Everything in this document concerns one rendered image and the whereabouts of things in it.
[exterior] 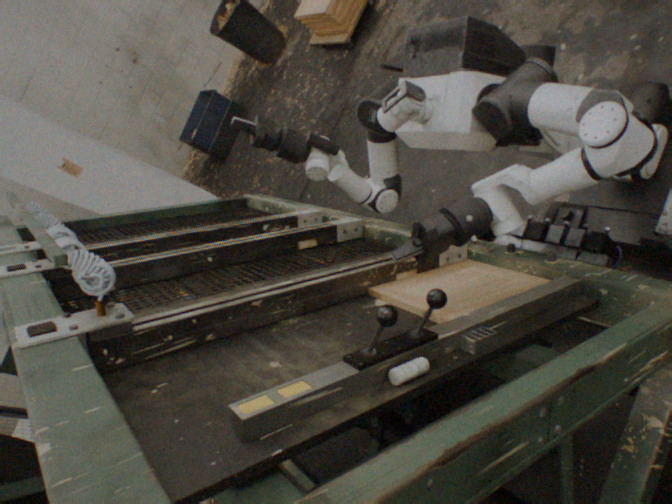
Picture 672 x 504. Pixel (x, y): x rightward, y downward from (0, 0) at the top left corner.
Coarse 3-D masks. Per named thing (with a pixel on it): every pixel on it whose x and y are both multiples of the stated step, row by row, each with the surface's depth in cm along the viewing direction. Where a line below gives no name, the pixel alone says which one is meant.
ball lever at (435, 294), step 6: (438, 288) 89; (432, 294) 88; (438, 294) 87; (444, 294) 88; (426, 300) 89; (432, 300) 88; (438, 300) 87; (444, 300) 88; (432, 306) 88; (438, 306) 88; (426, 312) 91; (426, 318) 92; (420, 324) 93; (414, 330) 95; (420, 330) 94; (408, 336) 95; (414, 336) 94; (420, 336) 95
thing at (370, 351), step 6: (384, 306) 81; (390, 306) 81; (378, 312) 81; (384, 312) 81; (390, 312) 81; (396, 312) 81; (378, 318) 81; (384, 318) 81; (390, 318) 80; (396, 318) 81; (384, 324) 81; (390, 324) 81; (378, 330) 84; (378, 336) 85; (372, 342) 86; (366, 348) 89; (372, 348) 87; (360, 354) 88; (366, 354) 87; (372, 354) 88
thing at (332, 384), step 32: (544, 288) 121; (576, 288) 125; (448, 320) 104; (480, 320) 104; (512, 320) 110; (416, 352) 93; (448, 352) 99; (288, 384) 81; (320, 384) 81; (352, 384) 84; (256, 416) 74; (288, 416) 77
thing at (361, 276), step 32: (96, 256) 94; (448, 256) 149; (288, 288) 118; (320, 288) 122; (352, 288) 129; (64, 320) 94; (96, 320) 93; (128, 320) 94; (160, 320) 101; (192, 320) 104; (224, 320) 108; (256, 320) 113; (96, 352) 93; (128, 352) 97; (160, 352) 101
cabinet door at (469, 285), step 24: (456, 264) 150; (480, 264) 149; (384, 288) 131; (408, 288) 131; (432, 288) 131; (456, 288) 130; (480, 288) 130; (504, 288) 129; (528, 288) 128; (432, 312) 114; (456, 312) 114
